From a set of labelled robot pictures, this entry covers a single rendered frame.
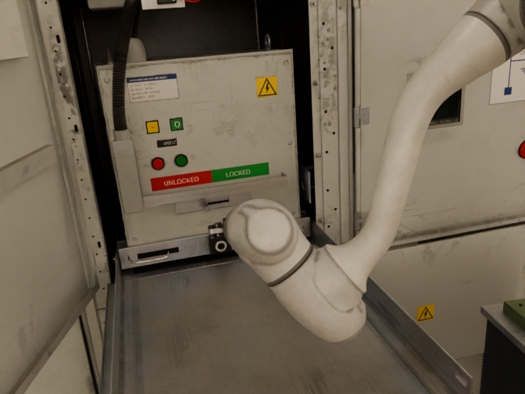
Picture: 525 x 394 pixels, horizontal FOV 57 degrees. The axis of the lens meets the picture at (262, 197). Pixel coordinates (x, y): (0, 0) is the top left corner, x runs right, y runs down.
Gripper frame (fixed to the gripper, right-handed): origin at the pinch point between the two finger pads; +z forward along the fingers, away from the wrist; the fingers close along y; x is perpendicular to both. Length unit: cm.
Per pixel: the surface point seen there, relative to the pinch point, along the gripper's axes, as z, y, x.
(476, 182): 17, 78, 0
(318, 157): 13.5, 28.8, 13.5
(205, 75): 9.5, 1.0, 37.6
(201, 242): 23.4, -5.2, -4.7
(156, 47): 77, -6, 68
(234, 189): 15.8, 5.1, 8.3
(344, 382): -29.1, 11.9, -29.7
